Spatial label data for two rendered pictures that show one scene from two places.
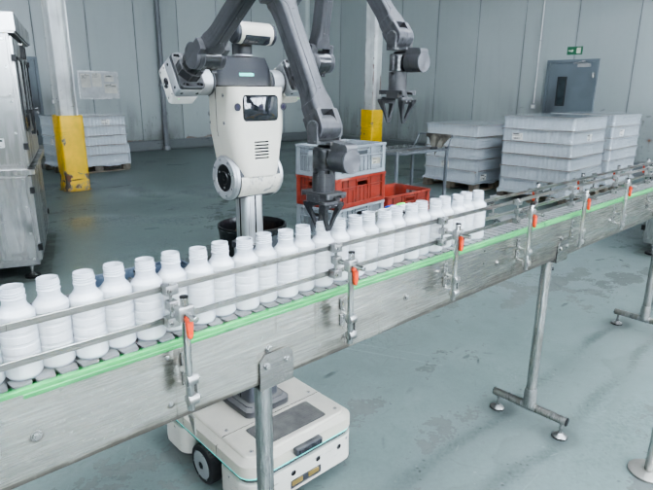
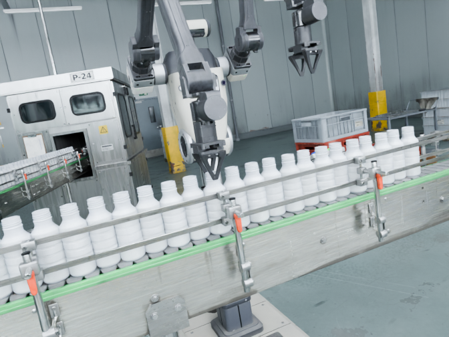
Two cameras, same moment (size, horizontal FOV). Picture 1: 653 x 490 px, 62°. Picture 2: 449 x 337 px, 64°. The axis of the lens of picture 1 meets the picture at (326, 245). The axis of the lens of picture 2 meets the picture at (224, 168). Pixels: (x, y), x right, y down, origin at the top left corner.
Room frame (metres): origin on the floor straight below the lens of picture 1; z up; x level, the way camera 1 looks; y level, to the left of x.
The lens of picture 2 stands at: (0.47, -0.36, 1.32)
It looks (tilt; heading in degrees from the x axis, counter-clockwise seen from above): 9 degrees down; 21
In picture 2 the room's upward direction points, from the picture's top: 9 degrees counter-clockwise
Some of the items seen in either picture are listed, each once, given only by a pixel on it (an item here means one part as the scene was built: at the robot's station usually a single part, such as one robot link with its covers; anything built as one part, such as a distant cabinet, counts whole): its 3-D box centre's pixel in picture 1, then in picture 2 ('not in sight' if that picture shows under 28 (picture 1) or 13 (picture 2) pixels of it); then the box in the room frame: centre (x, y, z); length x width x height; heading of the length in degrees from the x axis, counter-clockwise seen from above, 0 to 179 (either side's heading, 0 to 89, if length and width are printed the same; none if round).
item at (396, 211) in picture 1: (395, 233); (306, 177); (1.54, -0.20, 1.08); 0.06 x 0.06 x 0.17
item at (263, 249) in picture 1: (263, 266); (150, 218); (1.22, 0.15, 1.08); 0.06 x 0.06 x 0.17
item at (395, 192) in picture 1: (391, 201); not in sight; (4.65, -0.56, 0.55); 0.61 x 0.41 x 0.22; 135
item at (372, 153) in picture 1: (341, 157); (329, 125); (4.09, -0.11, 1.00); 0.61 x 0.41 x 0.22; 140
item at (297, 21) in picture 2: (399, 63); (302, 19); (1.75, -0.22, 1.57); 0.07 x 0.06 x 0.07; 43
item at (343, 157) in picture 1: (336, 146); (206, 96); (1.31, -0.02, 1.36); 0.12 x 0.09 x 0.12; 43
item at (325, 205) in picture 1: (325, 212); (210, 161); (1.33, 0.00, 1.19); 0.07 x 0.07 x 0.09; 42
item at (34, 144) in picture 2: not in sight; (35, 148); (3.70, 3.20, 1.22); 0.23 x 0.04 x 0.32; 115
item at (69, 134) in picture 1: (71, 153); (173, 149); (8.16, 3.82, 0.55); 0.40 x 0.40 x 1.10; 43
